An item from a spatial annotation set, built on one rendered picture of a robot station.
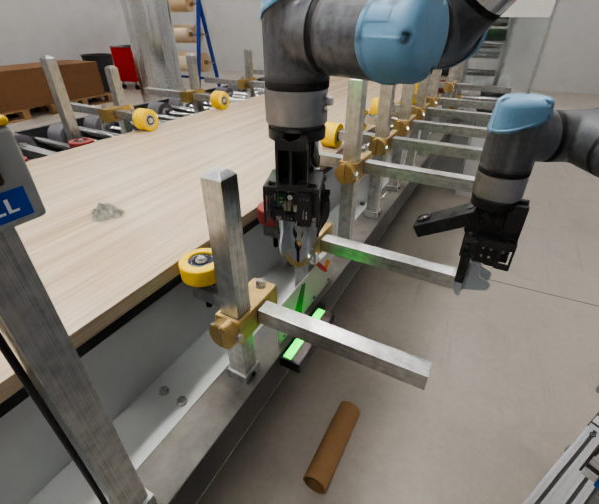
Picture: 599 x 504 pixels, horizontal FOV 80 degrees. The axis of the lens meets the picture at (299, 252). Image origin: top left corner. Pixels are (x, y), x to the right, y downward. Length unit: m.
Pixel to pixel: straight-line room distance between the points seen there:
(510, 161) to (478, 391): 1.24
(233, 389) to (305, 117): 0.49
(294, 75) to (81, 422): 0.42
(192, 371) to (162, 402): 0.09
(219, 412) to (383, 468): 0.85
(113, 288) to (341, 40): 0.50
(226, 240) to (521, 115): 0.44
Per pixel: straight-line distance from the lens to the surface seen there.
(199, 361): 0.88
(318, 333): 0.58
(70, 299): 0.67
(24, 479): 0.79
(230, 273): 0.54
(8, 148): 0.30
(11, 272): 0.34
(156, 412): 0.82
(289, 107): 0.43
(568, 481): 1.35
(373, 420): 1.52
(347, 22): 0.37
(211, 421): 0.69
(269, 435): 1.47
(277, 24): 0.42
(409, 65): 0.35
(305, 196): 0.44
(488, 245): 0.68
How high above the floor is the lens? 1.27
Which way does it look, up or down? 33 degrees down
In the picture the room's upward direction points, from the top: straight up
